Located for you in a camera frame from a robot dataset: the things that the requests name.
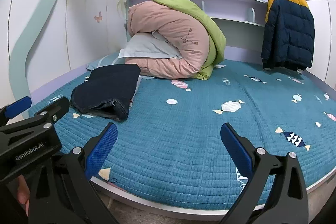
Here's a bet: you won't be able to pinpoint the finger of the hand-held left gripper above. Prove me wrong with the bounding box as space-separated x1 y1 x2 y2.
34 96 70 125
0 96 33 130

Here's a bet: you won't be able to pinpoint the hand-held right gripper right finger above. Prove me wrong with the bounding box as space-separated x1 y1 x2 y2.
219 122 309 224

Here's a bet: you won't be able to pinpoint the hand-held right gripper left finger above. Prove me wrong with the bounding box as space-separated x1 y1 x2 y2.
28 122 118 224

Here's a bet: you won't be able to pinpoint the dark navy jeans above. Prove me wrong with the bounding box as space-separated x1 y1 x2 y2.
70 64 142 122

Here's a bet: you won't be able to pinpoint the person's left hand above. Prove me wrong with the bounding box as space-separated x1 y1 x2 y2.
16 175 30 216

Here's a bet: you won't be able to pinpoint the teal quilted bedspread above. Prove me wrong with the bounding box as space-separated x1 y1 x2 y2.
29 59 336 210

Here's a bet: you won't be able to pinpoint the striped light blue pillow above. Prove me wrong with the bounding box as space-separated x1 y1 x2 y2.
86 53 155 80

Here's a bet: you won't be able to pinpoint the wardrobe with butterfly print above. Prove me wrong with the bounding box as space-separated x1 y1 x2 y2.
0 0 132 109

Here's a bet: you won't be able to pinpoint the white pillow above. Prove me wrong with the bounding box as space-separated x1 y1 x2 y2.
118 32 182 65

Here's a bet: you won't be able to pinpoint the yellow and navy puffer jacket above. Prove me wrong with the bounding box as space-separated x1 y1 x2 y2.
261 0 315 71

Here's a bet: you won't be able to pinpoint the pink quilt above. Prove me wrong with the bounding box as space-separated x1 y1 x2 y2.
127 1 210 79

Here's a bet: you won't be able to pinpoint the green quilt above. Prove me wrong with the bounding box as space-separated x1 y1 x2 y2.
150 0 227 81

